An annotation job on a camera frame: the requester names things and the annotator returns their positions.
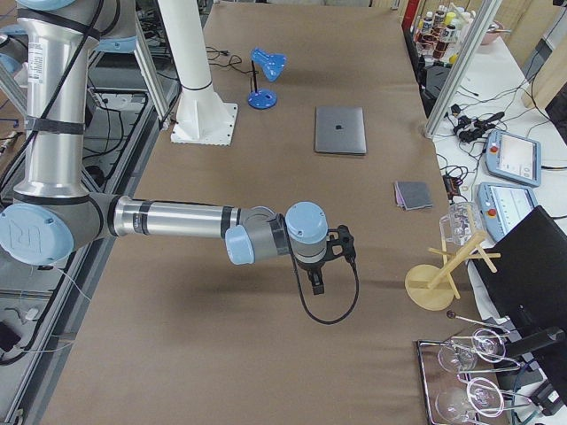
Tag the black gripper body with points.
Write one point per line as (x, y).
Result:
(311, 266)

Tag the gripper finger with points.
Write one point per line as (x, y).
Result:
(311, 279)
(318, 284)

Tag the grey laptop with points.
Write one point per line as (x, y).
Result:
(340, 130)

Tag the wooden cup stand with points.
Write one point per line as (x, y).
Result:
(433, 288)

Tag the folded grey cloth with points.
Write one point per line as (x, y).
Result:
(412, 195)

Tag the clear glass mug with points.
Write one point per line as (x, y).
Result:
(461, 222)

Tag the wine glass far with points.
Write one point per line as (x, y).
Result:
(461, 354)

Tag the wine glass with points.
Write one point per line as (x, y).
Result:
(476, 401)
(461, 354)

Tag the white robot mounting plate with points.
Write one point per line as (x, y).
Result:
(195, 124)

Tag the near blue teach pendant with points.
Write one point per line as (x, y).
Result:
(503, 206)

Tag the blue teach pendant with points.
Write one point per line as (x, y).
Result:
(503, 206)
(514, 158)

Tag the wine glass near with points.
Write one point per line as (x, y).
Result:
(476, 401)

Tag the black office chair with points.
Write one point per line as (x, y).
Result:
(529, 287)

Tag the blue desk lamp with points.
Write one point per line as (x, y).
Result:
(271, 66)

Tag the far blue teach pendant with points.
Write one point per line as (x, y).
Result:
(514, 158)

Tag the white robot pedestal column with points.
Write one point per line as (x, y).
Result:
(186, 40)

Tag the aluminium frame post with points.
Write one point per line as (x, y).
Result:
(476, 33)

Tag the copper wire basket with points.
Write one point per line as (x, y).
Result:
(435, 40)

